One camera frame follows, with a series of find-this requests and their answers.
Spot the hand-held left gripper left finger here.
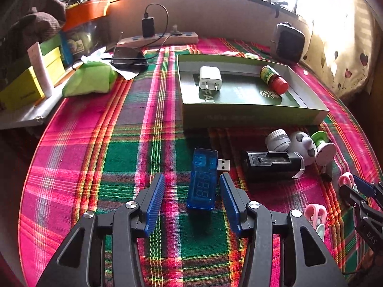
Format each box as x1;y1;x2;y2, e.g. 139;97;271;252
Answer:
36;172;166;287

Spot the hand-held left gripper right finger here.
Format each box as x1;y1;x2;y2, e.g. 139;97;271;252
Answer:
219;173;349;287

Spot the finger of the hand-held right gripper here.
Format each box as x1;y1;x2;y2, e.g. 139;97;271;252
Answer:
339;184;383;253
351;174;383;211

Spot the pink oval plastic case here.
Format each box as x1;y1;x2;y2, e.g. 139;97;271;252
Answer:
304;203;328;241
338;172;356;192

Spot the white and black rectangular case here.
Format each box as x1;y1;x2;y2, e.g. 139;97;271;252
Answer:
321;161;333;183

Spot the blue transparent USB tester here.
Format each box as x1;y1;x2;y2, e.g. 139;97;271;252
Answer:
186;148;231;219

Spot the green and white spool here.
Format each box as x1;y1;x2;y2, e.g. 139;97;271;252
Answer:
310;131;337;166

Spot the black rectangular device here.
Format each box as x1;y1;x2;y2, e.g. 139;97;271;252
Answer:
242;150;306;181

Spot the green cardboard box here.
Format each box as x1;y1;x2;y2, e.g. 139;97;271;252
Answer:
176;54;330;130

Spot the pink green plaid blanket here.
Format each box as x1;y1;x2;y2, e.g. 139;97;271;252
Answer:
19;37;372;287

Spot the white round panda toy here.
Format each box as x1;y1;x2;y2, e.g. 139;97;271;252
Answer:
286;131;318;166

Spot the small white jar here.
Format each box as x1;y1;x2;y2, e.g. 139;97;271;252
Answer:
265;129;291;152

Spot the white charger plug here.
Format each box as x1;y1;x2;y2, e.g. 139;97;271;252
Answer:
199;66;223;93

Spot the red capped small bottle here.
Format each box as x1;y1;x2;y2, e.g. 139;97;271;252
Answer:
259;65;289;94

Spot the white paper sheet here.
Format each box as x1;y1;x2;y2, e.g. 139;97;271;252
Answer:
114;65;145;80

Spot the cream heart print curtain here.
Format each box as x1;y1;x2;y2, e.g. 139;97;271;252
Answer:
299;0;378;97

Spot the black smartphone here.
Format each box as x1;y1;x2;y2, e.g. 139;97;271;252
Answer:
111;47;149;72

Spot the white board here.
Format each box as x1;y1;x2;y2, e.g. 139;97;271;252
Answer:
0;87;79;130

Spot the small grey heater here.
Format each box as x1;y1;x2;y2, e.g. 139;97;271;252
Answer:
271;22;306;64

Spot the white power strip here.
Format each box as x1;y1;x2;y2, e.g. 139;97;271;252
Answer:
117;31;199;48

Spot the yellow cardboard box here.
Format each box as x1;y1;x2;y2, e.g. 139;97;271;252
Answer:
0;48;66;111

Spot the black power adapter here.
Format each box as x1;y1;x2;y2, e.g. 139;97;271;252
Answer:
141;18;156;38

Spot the white tube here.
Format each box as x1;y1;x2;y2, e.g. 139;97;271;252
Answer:
28;42;54;98

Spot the blue printed package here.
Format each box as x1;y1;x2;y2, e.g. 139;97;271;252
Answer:
60;31;85;64

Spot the clear plastic container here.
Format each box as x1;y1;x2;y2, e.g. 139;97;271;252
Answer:
63;21;106;55

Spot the green cardboard lid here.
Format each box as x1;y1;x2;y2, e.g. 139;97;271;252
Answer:
39;33;72;63

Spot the orange plastic tray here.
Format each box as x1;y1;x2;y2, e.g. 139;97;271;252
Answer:
64;0;111;30

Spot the brown cloth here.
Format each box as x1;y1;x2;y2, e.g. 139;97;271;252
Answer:
0;0;67;66

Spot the black cable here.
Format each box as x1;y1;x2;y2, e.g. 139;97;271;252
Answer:
143;4;180;63

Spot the black strap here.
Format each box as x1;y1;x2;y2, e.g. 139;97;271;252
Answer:
271;1;288;17

